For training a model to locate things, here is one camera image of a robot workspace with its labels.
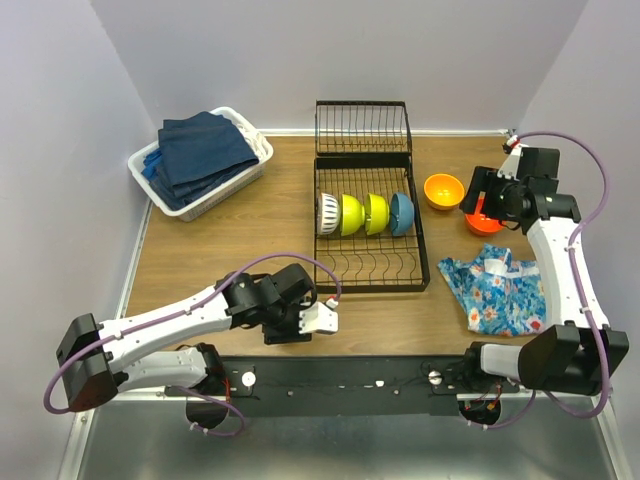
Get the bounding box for blue ceramic bowl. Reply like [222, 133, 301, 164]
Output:
[389, 192, 415, 236]

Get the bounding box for lime green plain bowl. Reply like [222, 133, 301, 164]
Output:
[365, 193, 390, 235]

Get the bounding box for lime bowl ribbed white outside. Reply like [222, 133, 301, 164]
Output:
[316, 193, 365, 236]

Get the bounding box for black wire dish rack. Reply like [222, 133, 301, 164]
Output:
[314, 100, 430, 293]

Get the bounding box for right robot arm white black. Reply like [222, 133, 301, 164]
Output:
[459, 140, 629, 396]

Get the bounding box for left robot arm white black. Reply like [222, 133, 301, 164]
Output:
[44, 263, 338, 413]

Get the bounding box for red orange bowl stack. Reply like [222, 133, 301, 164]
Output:
[464, 196, 503, 236]

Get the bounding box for yellow orange bowl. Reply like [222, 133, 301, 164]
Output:
[424, 173, 465, 211]

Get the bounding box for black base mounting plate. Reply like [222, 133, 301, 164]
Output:
[164, 354, 521, 420]

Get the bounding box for blue floral cloth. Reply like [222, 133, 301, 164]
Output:
[438, 244, 546, 337]

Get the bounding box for white plastic basket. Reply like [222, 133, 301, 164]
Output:
[128, 107, 274, 222]

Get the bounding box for folded dark blue towels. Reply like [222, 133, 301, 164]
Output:
[142, 112, 259, 211]

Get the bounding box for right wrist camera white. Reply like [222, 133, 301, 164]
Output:
[497, 135, 522, 180]

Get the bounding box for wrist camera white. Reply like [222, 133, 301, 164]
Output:
[298, 296, 339, 335]
[497, 135, 522, 180]

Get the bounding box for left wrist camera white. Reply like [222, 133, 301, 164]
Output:
[298, 296, 339, 335]

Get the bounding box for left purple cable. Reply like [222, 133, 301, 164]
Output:
[43, 251, 344, 438]

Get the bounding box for purple cable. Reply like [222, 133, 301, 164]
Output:
[43, 251, 344, 438]
[464, 130, 614, 431]

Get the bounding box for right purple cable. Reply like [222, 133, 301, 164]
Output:
[464, 130, 614, 431]

